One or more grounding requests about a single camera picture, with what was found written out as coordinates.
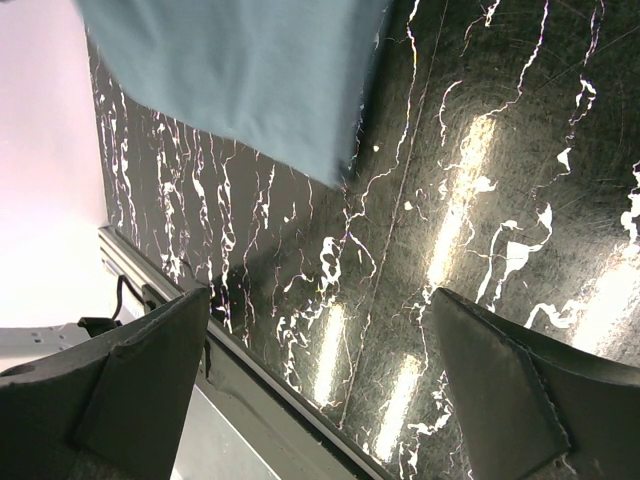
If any aluminium frame rail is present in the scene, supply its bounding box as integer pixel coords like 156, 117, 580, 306
97, 225, 396, 480

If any blue-grey t-shirt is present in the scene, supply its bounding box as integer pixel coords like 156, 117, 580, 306
77, 0, 391, 186

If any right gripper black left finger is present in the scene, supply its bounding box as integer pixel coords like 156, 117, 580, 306
1, 288, 210, 479

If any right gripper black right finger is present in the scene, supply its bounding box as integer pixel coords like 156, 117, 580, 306
432, 288, 639, 479

